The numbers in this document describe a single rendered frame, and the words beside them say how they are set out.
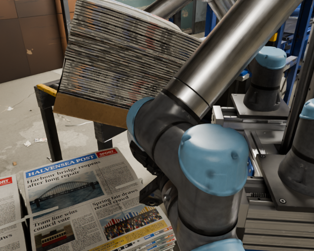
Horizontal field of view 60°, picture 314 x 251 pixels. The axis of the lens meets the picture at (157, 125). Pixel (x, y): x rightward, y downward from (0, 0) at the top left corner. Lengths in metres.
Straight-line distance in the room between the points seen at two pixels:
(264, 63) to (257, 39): 0.73
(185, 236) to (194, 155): 0.12
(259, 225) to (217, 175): 0.58
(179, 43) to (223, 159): 0.35
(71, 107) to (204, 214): 0.36
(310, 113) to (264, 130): 0.54
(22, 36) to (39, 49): 0.29
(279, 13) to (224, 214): 0.28
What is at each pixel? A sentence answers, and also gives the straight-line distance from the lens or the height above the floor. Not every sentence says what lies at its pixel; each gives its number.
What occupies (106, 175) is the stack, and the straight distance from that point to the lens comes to 0.77.
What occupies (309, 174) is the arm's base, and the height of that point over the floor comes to 0.87.
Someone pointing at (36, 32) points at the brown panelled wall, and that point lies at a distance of 4.47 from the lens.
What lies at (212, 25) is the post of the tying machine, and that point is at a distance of 2.98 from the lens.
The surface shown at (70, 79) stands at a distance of 0.55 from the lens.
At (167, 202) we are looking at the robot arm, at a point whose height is 1.00.
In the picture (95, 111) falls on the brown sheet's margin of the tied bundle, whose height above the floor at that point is 1.06.
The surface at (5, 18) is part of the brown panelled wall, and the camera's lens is 4.29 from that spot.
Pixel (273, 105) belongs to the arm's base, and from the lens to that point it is 1.21.
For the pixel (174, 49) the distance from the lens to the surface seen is 0.58.
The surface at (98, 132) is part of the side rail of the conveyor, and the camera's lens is 1.18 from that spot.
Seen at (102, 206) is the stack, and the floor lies 0.83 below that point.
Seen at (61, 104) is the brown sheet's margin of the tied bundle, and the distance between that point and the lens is 0.57.
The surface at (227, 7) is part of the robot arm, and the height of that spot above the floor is 1.20.
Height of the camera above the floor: 1.31
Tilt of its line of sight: 29 degrees down
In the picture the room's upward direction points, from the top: straight up
